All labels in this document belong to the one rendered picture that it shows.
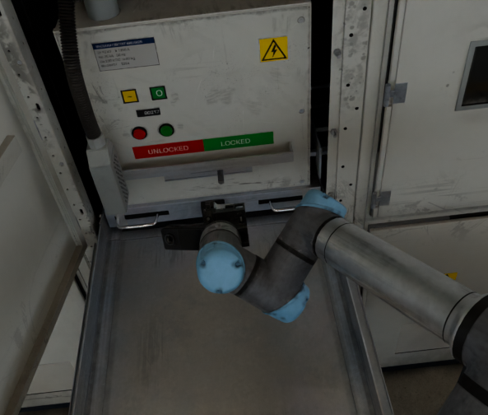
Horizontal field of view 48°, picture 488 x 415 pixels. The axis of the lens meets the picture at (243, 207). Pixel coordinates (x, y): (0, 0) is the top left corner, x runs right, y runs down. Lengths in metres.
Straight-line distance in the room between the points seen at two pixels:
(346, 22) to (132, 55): 0.42
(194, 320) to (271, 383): 0.22
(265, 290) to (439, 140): 0.59
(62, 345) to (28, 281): 0.58
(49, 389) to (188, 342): 0.94
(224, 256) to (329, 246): 0.16
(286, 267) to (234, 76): 0.45
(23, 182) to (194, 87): 0.41
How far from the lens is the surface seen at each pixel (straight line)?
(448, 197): 1.43
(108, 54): 1.14
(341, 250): 0.82
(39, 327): 1.32
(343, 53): 1.12
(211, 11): 1.10
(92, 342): 1.24
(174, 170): 1.25
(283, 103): 1.21
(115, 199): 1.23
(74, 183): 1.30
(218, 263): 0.84
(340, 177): 1.32
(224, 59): 1.14
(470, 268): 1.69
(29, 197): 1.25
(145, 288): 1.31
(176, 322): 1.24
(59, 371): 1.96
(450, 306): 0.73
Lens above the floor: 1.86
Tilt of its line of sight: 45 degrees down
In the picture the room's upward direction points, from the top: 7 degrees counter-clockwise
